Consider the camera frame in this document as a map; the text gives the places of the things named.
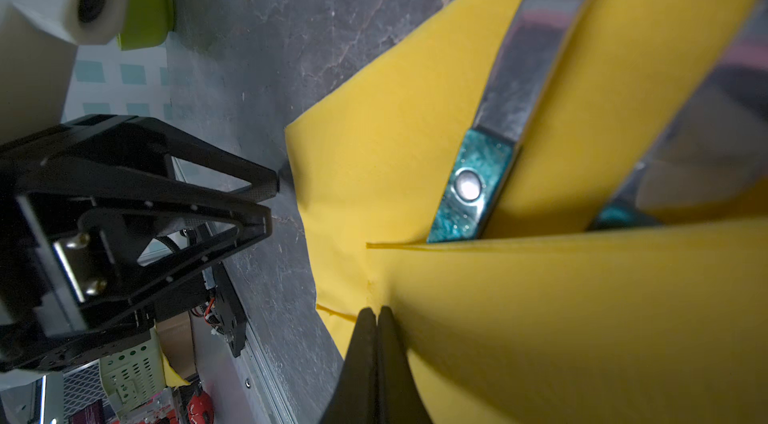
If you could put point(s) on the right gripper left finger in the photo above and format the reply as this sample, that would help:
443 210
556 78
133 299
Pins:
355 397

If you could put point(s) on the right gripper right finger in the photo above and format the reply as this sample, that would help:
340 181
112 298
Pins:
397 398

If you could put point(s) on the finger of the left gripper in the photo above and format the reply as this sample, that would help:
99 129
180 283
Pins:
148 145

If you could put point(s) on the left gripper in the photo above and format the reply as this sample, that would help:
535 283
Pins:
71 286

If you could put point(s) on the yellow paper napkin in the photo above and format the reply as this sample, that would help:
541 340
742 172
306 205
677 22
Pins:
541 321

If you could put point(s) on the fork with teal handle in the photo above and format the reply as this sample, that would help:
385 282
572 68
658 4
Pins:
715 147

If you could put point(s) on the spoon with teal handle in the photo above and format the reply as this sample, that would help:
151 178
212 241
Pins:
525 62

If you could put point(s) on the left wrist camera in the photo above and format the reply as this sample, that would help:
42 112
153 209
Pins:
39 43

